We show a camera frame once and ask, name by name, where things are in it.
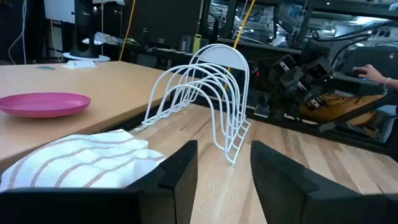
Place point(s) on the black stand with white base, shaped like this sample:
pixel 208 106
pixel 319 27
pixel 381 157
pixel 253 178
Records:
pixel 84 31

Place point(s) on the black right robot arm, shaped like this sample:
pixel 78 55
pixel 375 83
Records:
pixel 317 49

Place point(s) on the person's hand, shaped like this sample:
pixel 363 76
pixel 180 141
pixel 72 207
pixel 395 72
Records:
pixel 371 74

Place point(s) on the person's forearm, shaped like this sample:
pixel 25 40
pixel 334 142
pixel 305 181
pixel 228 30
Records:
pixel 392 83

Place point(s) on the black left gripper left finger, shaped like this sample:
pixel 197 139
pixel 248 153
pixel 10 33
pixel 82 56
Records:
pixel 174 193

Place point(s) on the brown chair seat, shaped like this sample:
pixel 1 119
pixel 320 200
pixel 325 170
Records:
pixel 339 107

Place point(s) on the white striped dish cloth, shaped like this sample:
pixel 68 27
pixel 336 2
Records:
pixel 81 161

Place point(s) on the white power strip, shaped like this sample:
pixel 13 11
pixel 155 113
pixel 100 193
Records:
pixel 79 64

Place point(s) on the yellow-green bottle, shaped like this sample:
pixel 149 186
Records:
pixel 196 43

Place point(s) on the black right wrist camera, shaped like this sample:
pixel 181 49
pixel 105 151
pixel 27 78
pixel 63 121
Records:
pixel 318 71

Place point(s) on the pink plate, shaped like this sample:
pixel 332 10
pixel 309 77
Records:
pixel 43 104

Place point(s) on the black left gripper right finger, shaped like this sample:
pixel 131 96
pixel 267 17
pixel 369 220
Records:
pixel 280 193

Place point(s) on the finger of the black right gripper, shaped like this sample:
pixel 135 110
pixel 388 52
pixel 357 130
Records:
pixel 315 99
pixel 286 74

